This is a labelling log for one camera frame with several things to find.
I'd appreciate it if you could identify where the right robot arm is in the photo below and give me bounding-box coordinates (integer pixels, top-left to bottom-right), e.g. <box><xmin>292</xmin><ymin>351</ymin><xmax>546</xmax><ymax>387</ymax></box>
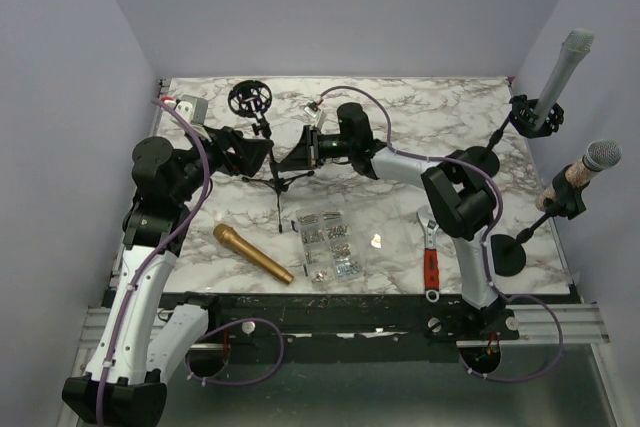
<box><xmin>279</xmin><ymin>102</ymin><xmax>505</xmax><ymax>339</ymax></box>

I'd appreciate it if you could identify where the black round-base clip stand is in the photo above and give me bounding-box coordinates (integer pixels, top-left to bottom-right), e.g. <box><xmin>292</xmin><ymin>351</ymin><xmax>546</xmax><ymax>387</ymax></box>
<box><xmin>489</xmin><ymin>163</ymin><xmax>591</xmax><ymax>277</ymax></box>

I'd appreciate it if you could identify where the gold microphone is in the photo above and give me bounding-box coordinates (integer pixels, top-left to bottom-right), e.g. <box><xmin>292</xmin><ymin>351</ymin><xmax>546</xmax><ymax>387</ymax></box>
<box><xmin>213</xmin><ymin>223</ymin><xmax>294</xmax><ymax>285</ymax></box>

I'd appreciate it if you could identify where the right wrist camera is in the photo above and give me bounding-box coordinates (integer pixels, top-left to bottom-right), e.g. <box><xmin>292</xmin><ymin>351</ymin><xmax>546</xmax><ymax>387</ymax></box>
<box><xmin>302</xmin><ymin>100</ymin><xmax>326</xmax><ymax>131</ymax></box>

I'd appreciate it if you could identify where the black front mounting rail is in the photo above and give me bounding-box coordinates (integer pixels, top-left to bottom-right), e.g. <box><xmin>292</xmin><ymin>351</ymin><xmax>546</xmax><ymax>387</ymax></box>
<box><xmin>159</xmin><ymin>292</ymin><xmax>519</xmax><ymax>365</ymax></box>

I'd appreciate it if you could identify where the red-handled adjustable wrench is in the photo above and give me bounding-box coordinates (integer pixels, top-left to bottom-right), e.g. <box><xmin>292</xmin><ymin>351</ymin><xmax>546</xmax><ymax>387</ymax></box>
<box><xmin>416</xmin><ymin>206</ymin><xmax>440</xmax><ymax>303</ymax></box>

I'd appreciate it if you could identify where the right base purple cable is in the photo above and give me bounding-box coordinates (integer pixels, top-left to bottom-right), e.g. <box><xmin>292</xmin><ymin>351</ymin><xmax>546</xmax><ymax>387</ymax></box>
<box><xmin>457</xmin><ymin>294</ymin><xmax>565</xmax><ymax>385</ymax></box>

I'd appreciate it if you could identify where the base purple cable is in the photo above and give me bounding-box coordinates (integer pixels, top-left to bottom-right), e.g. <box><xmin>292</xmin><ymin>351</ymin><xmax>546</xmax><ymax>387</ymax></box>
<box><xmin>457</xmin><ymin>294</ymin><xmax>565</xmax><ymax>385</ymax></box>
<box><xmin>187</xmin><ymin>315</ymin><xmax>287</xmax><ymax>388</ymax></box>

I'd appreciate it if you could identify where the clear plastic screw box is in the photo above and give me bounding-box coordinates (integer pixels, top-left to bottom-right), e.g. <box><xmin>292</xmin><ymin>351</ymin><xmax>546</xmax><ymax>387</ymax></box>
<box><xmin>292</xmin><ymin>204</ymin><xmax>364</xmax><ymax>290</ymax></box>

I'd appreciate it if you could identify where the cork-handle silver-head microphone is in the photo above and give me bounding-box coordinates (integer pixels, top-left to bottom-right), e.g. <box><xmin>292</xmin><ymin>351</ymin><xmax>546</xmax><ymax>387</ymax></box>
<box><xmin>536</xmin><ymin>140</ymin><xmax>622</xmax><ymax>218</ymax></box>

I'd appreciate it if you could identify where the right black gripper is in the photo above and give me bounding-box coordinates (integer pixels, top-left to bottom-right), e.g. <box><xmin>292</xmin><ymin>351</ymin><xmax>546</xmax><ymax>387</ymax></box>
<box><xmin>281</xmin><ymin>125</ymin><xmax>355</xmax><ymax>171</ymax></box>

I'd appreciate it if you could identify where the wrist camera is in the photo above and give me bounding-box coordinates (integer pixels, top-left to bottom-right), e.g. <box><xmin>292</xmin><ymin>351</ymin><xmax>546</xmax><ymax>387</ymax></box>
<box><xmin>302</xmin><ymin>100</ymin><xmax>326</xmax><ymax>131</ymax></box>
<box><xmin>160</xmin><ymin>95</ymin><xmax>211</xmax><ymax>141</ymax></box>

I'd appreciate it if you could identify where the small white paper scrap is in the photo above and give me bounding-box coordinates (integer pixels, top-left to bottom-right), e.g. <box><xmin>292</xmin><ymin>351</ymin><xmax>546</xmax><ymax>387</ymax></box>
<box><xmin>370</xmin><ymin>234</ymin><xmax>382</xmax><ymax>249</ymax></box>

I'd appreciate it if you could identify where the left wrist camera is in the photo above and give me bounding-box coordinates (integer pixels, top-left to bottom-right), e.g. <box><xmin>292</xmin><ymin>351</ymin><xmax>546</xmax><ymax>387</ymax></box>
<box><xmin>160</xmin><ymin>95</ymin><xmax>211</xmax><ymax>141</ymax></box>

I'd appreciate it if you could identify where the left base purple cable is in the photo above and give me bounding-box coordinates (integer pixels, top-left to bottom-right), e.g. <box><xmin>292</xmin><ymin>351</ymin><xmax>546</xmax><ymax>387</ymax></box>
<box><xmin>187</xmin><ymin>315</ymin><xmax>287</xmax><ymax>388</ymax></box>

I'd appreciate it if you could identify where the grey microphone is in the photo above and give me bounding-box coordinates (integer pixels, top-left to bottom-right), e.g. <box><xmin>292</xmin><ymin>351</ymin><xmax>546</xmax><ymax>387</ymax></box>
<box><xmin>534</xmin><ymin>28</ymin><xmax>594</xmax><ymax>128</ymax></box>

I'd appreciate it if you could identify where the black round-base shock-mount stand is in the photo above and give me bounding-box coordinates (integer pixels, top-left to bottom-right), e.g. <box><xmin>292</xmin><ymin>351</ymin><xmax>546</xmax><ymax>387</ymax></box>
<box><xmin>461</xmin><ymin>95</ymin><xmax>564</xmax><ymax>177</ymax></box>

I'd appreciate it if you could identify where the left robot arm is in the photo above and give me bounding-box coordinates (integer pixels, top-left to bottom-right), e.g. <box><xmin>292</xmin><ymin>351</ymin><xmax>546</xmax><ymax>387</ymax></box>
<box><xmin>62</xmin><ymin>127</ymin><xmax>273</xmax><ymax>426</ymax></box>

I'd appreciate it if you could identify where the black tripod microphone stand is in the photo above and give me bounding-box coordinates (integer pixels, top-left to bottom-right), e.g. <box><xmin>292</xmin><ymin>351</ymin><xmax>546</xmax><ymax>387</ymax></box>
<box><xmin>227</xmin><ymin>80</ymin><xmax>314</xmax><ymax>234</ymax></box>

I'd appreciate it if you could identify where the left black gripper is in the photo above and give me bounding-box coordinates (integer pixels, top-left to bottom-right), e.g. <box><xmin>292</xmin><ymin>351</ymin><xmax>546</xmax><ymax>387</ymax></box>
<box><xmin>172</xmin><ymin>122</ymin><xmax>274</xmax><ymax>204</ymax></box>

